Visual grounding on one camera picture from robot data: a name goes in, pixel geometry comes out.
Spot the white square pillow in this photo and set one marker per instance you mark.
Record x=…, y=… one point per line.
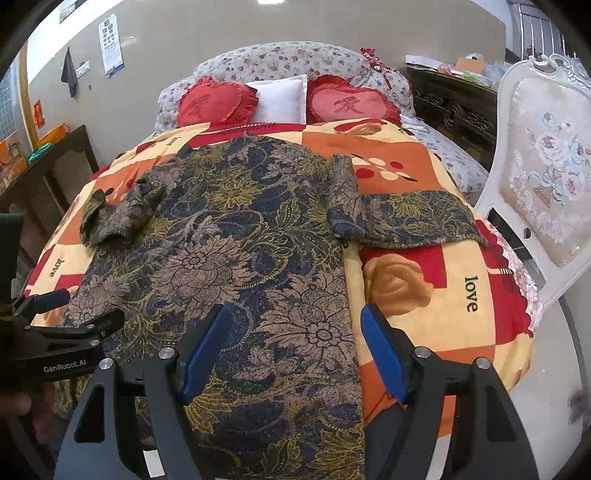
x=282, y=100

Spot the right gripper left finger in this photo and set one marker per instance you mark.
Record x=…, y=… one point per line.
x=102, y=439

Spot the floral padded headboard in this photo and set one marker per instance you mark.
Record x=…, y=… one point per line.
x=278, y=60

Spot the metal stair railing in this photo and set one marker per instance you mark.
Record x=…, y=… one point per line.
x=535, y=34

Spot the white ornate upholstered chair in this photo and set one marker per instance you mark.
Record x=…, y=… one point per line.
x=539, y=182

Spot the person's left hand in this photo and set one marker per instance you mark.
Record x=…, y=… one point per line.
x=39, y=408

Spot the orange basket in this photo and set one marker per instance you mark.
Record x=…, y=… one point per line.
x=55, y=135

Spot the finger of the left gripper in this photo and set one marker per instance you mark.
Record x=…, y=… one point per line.
x=32, y=305
x=98, y=328

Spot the dark cloth on wall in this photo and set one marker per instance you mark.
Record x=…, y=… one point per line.
x=69, y=75

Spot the dark floral patterned garment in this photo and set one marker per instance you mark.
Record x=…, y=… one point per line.
x=255, y=224

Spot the wall calendar poster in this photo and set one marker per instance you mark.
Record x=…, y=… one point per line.
x=110, y=46

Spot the dark carved wooden cabinet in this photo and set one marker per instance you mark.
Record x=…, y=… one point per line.
x=463, y=111

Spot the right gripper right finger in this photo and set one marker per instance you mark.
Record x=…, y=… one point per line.
x=488, y=439

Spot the left red heart pillow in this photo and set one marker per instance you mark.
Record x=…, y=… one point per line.
x=227, y=103

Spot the floral bed sheet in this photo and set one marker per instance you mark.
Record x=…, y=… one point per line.
x=469, y=175

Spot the red heart pillow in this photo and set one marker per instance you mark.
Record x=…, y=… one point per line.
x=227, y=103
x=332, y=98

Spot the right red heart pillow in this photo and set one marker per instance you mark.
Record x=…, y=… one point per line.
x=332, y=98

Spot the orange red cream blanket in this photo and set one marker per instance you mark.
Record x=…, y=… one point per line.
x=463, y=299

